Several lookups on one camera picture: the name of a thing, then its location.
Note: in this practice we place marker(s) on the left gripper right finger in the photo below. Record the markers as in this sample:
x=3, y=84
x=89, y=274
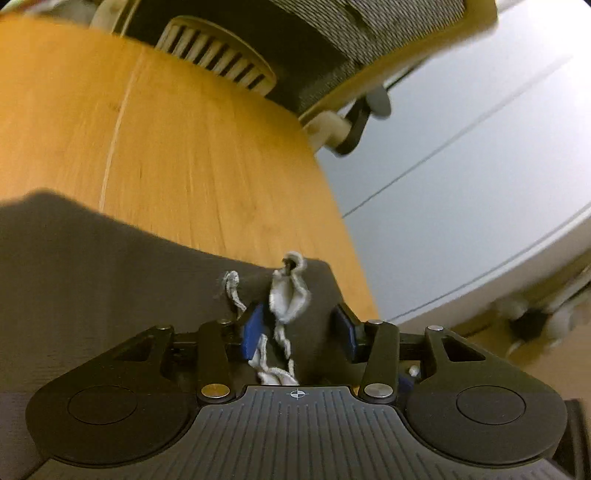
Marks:
x=377, y=345

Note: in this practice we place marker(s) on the beige mesh office chair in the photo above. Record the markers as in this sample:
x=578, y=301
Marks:
x=331, y=63

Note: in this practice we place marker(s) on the dark grey knit garment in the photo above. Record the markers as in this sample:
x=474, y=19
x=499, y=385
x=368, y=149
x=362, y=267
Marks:
x=99, y=326

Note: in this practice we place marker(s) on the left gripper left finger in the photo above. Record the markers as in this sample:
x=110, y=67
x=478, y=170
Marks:
x=223, y=354

